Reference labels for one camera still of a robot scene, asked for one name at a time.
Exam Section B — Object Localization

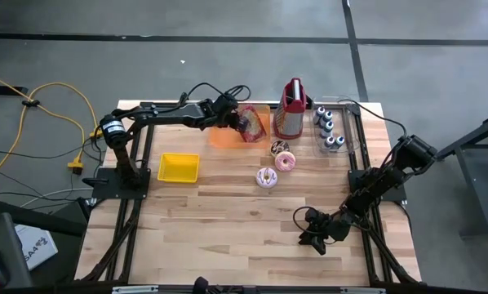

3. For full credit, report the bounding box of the white cardboard box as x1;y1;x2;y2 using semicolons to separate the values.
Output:
14;223;60;271

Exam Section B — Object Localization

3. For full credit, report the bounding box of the clear plastic tray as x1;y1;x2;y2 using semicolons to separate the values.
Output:
308;94;362;159

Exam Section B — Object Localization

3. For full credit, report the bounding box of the grey floor cable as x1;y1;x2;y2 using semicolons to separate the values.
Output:
19;186;96;208

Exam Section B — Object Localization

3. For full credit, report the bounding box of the red metal box grater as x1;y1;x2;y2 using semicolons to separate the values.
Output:
273;77;308;140

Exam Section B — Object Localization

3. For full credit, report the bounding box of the chocolate sprinkle donut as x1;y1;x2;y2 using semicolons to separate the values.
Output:
269;140;291;158

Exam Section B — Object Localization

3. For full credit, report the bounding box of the pink frosted donut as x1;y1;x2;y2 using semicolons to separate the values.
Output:
274;150;297;173

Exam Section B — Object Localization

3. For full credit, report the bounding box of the black looped wrist cable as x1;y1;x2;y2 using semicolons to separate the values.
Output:
184;82;252;107
291;206;323;237

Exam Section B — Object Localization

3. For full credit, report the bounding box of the black flat floor bar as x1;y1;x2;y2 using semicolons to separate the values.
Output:
0;84;29;96

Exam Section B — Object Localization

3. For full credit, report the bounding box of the black power cable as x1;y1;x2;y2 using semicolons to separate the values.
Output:
337;99;410;140

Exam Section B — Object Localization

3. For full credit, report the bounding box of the yellow extension cable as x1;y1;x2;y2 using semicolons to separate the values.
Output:
0;69;86;175
0;82;105;187

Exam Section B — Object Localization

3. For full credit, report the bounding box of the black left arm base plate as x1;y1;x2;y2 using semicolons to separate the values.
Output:
82;167;151;200

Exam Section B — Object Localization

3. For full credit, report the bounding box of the red popcorn bag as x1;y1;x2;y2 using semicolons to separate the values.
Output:
236;105;268;144

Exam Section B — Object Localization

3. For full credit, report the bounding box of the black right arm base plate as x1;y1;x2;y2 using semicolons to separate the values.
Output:
348;169;408;203

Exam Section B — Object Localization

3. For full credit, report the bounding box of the black equipment stand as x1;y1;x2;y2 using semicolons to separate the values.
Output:
0;191;88;289

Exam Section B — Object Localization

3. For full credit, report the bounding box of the person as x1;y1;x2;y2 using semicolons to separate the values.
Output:
192;276;211;294

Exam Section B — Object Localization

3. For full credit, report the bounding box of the orange translucent plastic bin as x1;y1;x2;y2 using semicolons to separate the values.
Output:
209;103;272;150

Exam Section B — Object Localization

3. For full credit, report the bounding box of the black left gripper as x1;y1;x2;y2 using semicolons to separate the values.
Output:
205;96;250;133

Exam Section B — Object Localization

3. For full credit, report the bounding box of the lavender frosted donut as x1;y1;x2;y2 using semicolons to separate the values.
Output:
255;167;278;189

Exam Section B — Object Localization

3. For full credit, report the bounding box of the black aluminium table frame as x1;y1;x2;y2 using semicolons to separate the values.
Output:
80;92;423;287

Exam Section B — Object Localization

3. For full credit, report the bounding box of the yellow plastic basket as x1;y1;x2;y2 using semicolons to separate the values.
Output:
157;152;201;184

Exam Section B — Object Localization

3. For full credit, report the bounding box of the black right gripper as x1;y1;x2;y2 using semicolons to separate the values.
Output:
298;209;352;257

